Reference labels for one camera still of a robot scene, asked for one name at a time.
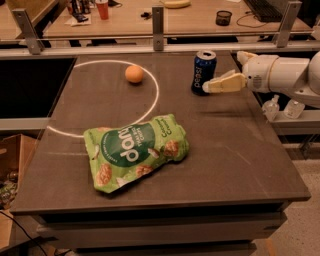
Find green chips bag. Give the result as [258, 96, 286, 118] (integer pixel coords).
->
[84, 114, 189, 193]

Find blue pepsi can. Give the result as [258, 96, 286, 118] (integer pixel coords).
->
[191, 50, 217, 96]

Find left metal bracket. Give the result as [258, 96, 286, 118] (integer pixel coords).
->
[12, 8, 44, 55]

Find middle metal bracket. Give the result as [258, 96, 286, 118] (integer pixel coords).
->
[152, 6, 164, 51]

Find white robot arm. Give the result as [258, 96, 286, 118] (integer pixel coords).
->
[202, 51, 320, 108]

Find black floor cable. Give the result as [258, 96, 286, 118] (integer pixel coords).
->
[0, 210, 49, 256]

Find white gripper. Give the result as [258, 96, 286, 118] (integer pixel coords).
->
[202, 51, 278, 94]

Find orange fruit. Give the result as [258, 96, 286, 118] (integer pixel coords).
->
[125, 65, 144, 83]

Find black keyboard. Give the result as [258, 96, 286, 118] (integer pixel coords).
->
[243, 0, 282, 23]

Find cardboard box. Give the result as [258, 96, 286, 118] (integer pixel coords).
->
[0, 134, 38, 209]

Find right metal bracket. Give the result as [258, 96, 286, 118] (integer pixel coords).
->
[272, 0, 302, 48]

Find metal bracket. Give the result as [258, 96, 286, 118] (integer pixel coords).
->
[272, 0, 302, 48]
[12, 8, 44, 55]
[152, 6, 164, 51]

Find black keys on desk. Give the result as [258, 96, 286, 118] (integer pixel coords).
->
[140, 12, 152, 20]

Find clear sanitizer bottle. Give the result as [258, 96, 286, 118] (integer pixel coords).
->
[262, 95, 279, 121]

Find red plastic cup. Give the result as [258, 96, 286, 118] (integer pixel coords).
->
[95, 0, 109, 20]

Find black mesh pen cup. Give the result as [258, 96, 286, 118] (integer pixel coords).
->
[216, 10, 232, 26]

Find yellow banana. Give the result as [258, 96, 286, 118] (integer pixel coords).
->
[163, 0, 191, 9]

